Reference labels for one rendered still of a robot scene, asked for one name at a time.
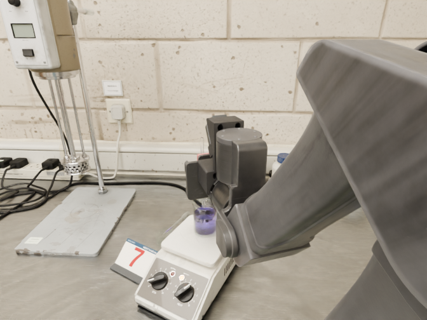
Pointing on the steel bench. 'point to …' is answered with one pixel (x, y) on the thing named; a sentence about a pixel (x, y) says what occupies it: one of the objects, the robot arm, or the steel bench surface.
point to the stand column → (89, 117)
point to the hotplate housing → (220, 269)
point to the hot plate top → (192, 244)
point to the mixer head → (41, 37)
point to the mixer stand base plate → (79, 223)
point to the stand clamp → (77, 12)
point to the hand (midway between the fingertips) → (202, 158)
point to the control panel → (159, 298)
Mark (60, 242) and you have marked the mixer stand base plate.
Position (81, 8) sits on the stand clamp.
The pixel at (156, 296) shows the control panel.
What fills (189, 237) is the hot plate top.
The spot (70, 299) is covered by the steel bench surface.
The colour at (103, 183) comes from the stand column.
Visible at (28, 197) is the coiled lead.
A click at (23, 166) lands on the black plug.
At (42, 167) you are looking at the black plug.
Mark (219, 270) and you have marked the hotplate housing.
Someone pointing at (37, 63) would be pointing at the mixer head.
